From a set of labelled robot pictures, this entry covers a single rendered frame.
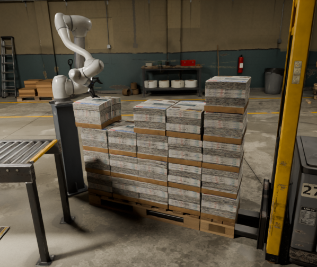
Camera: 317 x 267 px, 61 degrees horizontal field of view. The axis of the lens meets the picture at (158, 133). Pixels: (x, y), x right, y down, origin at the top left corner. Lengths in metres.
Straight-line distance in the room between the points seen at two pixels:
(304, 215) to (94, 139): 1.79
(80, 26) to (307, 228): 2.43
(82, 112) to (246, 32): 7.41
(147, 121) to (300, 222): 1.33
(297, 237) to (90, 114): 1.88
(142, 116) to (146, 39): 6.84
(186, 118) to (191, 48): 6.97
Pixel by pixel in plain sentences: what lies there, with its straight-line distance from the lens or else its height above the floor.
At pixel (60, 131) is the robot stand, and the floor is 0.74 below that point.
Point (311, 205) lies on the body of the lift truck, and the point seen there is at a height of 0.53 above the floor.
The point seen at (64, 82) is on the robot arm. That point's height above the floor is 1.21.
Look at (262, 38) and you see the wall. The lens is 9.46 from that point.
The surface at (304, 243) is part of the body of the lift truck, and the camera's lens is 2.26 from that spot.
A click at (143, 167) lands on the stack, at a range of 2.41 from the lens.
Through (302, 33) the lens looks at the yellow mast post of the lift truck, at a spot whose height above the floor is 1.59.
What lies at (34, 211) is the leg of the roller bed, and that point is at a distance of 2.16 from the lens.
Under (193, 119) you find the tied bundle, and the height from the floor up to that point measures 0.99.
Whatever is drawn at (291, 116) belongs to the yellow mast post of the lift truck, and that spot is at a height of 1.12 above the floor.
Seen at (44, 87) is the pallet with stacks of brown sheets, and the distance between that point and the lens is 8.72.
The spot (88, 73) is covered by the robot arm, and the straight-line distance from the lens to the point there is 2.33.
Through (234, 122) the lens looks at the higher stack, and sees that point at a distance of 2.03.
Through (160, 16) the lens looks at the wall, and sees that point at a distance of 9.00.
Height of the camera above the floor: 1.55
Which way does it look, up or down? 18 degrees down
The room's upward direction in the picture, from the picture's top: 1 degrees counter-clockwise
